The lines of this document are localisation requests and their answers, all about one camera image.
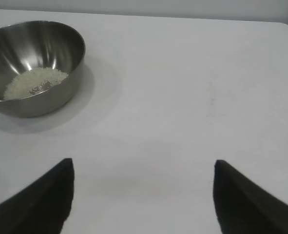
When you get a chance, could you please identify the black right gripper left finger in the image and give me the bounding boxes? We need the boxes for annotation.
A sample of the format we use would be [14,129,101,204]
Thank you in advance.
[0,157,75,234]

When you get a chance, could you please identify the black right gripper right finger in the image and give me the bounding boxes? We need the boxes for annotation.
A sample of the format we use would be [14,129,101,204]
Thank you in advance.
[212,159,288,234]

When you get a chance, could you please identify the white rice grains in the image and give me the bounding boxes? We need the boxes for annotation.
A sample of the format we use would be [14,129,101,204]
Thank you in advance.
[2,67,69,100]

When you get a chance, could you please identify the stainless steel mixing bowl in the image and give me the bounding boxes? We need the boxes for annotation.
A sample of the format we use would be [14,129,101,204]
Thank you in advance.
[0,20,87,119]

